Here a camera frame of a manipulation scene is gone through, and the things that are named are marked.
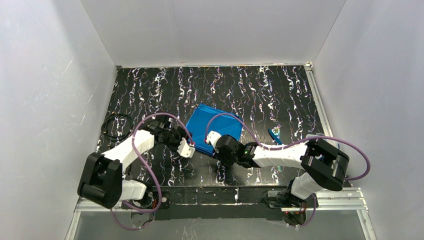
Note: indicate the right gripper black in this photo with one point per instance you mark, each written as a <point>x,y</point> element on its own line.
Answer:
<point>224,157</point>

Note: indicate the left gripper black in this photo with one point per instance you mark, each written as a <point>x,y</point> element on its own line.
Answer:
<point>177,136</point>

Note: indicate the blue cloth napkin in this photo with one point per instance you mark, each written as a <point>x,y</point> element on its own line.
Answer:
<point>224,125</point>

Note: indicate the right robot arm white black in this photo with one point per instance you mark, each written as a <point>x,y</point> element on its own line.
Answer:
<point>324,164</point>

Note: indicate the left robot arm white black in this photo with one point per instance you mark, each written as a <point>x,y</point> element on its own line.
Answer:
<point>102,180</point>

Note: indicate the iridescent fork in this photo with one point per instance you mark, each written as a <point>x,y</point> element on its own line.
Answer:
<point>277,132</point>

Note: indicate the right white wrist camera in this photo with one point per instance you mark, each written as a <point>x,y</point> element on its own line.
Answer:
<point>212,139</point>

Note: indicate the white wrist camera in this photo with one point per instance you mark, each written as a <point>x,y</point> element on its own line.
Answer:
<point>185,150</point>
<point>212,139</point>

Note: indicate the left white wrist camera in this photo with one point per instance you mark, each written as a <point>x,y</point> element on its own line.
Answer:
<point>185,150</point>

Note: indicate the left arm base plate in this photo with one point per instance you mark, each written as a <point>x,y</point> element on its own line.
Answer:
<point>150,201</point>

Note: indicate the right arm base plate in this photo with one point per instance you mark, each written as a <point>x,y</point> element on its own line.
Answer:
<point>296,212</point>

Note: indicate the aluminium frame rail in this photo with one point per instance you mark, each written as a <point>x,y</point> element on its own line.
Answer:
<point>226,213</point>

